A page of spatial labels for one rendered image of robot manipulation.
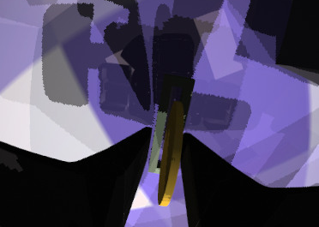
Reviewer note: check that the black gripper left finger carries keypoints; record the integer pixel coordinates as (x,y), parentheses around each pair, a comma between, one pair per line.
(96,191)

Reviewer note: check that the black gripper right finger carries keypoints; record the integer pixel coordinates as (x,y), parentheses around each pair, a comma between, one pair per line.
(218,195)

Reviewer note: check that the gold coin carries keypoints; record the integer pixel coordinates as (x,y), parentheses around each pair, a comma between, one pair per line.
(173,144)

